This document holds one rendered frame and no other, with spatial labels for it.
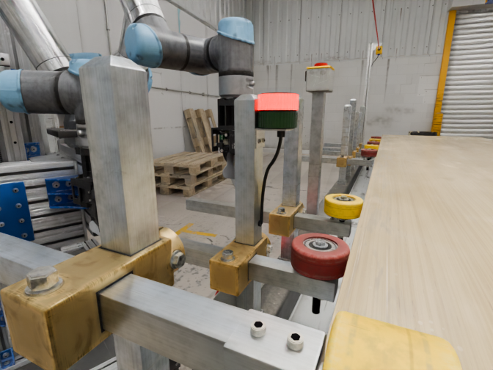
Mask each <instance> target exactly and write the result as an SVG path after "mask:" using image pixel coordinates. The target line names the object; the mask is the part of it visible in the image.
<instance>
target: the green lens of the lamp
mask: <svg viewBox="0 0 493 370"><path fill-rule="evenodd" d="M297 127H298V112H258V128H297Z"/></svg>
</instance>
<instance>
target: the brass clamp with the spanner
mask: <svg viewBox="0 0 493 370"><path fill-rule="evenodd" d="M272 248H273V247H272V245H271V242H270V240H269V238H268V237H267V235H266V234H264V233H262V238H261V239H260V240H259V241H258V242H257V243H256V244H255V245H250V244H243V243H239V242H236V241H235V239H234V240H233V241H232V242H231V243H229V244H228V245H227V246H226V247H225V248H223V249H222V250H221V251H219V252H218V253H217V254H216V255H215V256H214V257H213V258H211V259H210V260H209V267H210V288H211V289H214V290H217V291H221V292H224V293H226V294H231V295H234V296H237V297H238V296H239V295H240V294H241V292H242V291H243V290H244V289H245V288H246V287H247V286H248V284H249V283H250V282H251V280H249V262H250V261H251V259H252V258H253V257H254V256H255V255H262V256H265V257H267V254H268V253H271V252H272ZM223 250H232V251H233V256H235V260H234V261H231V262H223V261H222V260H221V257H222V253H223Z"/></svg>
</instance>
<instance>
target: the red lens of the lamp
mask: <svg viewBox="0 0 493 370"><path fill-rule="evenodd" d="M298 109H299V94H292V93H269V94H259V95H258V110H298Z"/></svg>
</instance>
